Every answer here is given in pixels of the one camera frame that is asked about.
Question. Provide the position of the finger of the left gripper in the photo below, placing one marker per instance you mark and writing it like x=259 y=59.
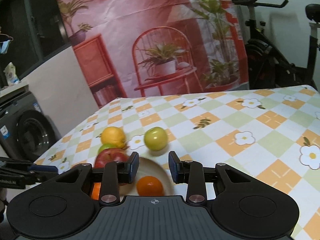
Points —
x=43 y=173

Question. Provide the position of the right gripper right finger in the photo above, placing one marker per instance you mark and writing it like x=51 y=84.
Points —
x=190 y=173

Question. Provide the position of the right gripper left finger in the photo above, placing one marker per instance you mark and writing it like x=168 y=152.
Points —
x=114 y=174

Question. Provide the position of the bright red apple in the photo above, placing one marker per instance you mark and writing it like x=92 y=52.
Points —
x=109 y=155

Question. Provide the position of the bright green apple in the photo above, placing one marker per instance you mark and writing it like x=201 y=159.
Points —
x=106 y=146

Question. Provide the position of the yellow lemon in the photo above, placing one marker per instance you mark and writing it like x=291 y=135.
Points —
x=113 y=135

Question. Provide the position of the orange mandarin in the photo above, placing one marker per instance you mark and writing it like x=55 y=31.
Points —
x=96 y=191
x=149 y=186

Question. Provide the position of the yellow-green apple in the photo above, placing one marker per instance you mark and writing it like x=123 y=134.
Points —
x=156 y=139

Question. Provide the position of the beige ceramic bowl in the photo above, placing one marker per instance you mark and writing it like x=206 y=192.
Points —
x=148 y=168

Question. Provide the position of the grey washing machine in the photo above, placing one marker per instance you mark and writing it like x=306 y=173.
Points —
x=26 y=133

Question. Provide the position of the floral checkered tablecloth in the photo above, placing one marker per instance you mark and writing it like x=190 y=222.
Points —
x=270 y=134

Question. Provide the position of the white detergent bag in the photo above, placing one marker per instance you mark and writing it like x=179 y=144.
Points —
x=10 y=74

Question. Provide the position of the black exercise bike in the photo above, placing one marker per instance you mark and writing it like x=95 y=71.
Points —
x=282 y=41

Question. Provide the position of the hanging laundry rack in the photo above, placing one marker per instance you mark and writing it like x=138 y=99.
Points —
x=5 y=41

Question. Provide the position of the pink printed backdrop cloth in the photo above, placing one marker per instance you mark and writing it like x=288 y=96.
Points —
x=138 y=48

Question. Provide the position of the dark window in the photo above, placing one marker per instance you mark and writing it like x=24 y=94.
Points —
x=37 y=30

